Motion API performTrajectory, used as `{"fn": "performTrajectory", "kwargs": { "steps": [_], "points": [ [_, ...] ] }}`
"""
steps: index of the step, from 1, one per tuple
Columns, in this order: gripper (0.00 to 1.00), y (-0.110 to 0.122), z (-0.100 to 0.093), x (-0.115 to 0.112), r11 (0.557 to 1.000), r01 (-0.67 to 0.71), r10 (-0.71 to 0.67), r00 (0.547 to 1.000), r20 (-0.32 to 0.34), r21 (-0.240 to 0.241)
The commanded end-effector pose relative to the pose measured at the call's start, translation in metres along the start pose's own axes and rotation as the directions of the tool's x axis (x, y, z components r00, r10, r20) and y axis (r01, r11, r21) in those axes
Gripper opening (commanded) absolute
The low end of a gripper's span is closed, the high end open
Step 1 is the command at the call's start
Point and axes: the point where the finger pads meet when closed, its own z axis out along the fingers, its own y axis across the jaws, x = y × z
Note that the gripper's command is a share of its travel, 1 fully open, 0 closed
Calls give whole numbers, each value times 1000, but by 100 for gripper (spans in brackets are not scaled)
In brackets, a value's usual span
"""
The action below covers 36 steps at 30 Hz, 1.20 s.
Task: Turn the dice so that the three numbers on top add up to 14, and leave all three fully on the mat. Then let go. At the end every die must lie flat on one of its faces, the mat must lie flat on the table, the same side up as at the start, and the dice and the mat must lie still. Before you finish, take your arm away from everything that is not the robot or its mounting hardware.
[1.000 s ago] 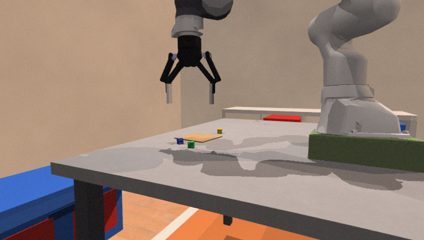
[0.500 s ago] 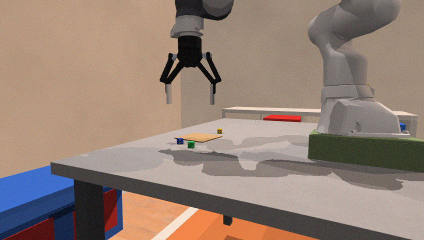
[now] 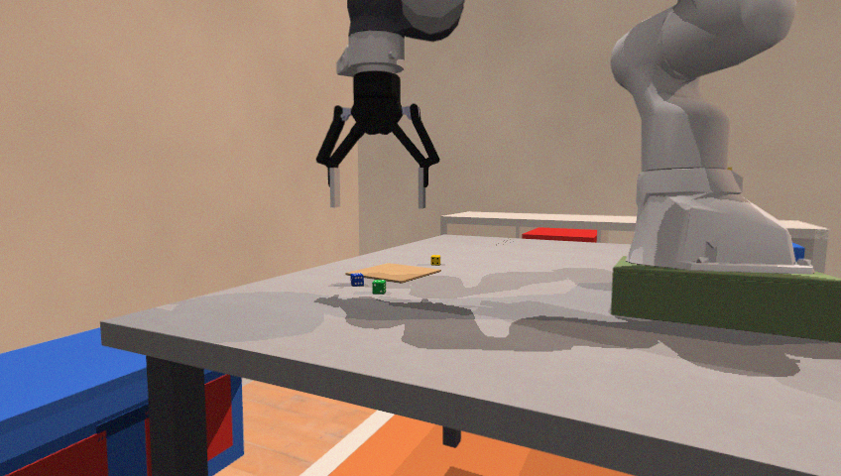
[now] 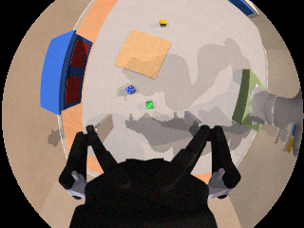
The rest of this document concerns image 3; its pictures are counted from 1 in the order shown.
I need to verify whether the tan square mat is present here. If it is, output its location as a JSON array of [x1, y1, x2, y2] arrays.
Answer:
[[345, 263, 441, 283]]

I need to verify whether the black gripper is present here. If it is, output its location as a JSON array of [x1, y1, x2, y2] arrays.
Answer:
[[316, 71, 439, 208]]

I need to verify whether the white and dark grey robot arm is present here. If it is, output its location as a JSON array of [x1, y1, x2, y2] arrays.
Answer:
[[336, 0, 815, 275]]

